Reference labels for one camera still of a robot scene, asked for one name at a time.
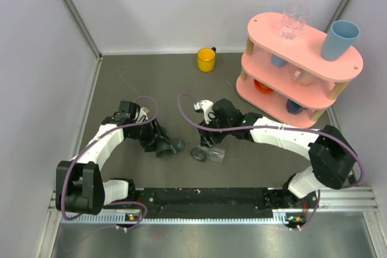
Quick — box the clear trap with grey nut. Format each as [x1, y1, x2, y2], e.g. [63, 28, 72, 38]
[190, 146, 226, 163]

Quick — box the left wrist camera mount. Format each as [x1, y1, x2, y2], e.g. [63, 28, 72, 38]
[135, 107, 149, 123]

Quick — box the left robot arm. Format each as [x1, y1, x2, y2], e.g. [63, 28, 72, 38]
[56, 101, 185, 221]

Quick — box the pink three-tier shelf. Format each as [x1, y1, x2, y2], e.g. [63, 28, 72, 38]
[236, 12, 363, 128]

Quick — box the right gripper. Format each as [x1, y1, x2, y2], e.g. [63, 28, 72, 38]
[198, 111, 233, 148]

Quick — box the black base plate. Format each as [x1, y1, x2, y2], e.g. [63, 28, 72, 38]
[132, 187, 291, 219]

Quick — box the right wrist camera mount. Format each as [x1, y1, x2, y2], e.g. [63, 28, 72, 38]
[193, 100, 216, 124]

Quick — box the tall blue cup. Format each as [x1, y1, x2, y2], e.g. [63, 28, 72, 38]
[320, 20, 360, 62]

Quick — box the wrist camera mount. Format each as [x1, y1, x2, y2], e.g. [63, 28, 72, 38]
[135, 107, 149, 123]
[193, 100, 216, 124]

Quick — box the yellow mug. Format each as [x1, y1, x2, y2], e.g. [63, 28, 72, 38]
[197, 47, 216, 73]

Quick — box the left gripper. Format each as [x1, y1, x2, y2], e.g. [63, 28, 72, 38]
[128, 116, 172, 152]

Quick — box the clear drinking glass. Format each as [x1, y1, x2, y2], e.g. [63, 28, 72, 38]
[279, 2, 311, 40]

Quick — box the small blue cup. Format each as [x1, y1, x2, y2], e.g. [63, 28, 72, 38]
[271, 54, 287, 67]

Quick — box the grey plastic pipe fitting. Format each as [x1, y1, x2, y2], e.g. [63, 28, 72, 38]
[155, 138, 186, 158]

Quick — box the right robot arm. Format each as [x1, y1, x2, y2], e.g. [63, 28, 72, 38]
[194, 98, 356, 207]

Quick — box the pink translucent mug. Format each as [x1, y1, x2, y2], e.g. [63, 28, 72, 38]
[293, 70, 315, 86]

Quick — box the grey slotted cable duct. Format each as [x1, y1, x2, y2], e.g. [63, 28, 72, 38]
[61, 211, 305, 225]

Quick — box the orange bowl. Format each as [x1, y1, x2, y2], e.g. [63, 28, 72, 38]
[253, 79, 274, 94]

